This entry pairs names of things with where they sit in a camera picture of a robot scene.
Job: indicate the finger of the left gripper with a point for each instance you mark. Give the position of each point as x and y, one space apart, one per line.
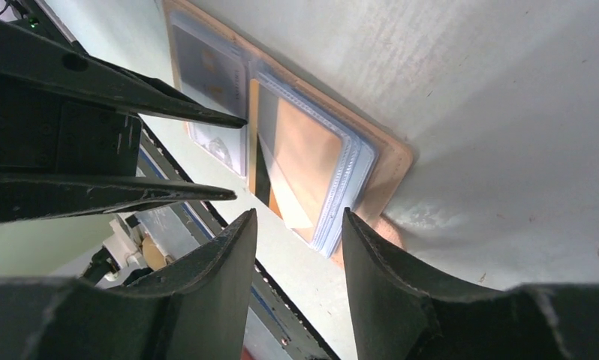
26 197
39 63

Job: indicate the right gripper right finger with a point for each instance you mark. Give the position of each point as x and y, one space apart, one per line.
404 308

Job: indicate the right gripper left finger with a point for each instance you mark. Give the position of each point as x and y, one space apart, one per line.
194 308

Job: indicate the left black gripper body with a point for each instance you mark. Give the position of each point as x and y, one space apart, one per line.
42 132

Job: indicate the tan leather card holder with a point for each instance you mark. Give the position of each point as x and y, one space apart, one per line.
214 64

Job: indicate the orange card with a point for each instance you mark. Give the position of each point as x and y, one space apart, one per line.
292 159

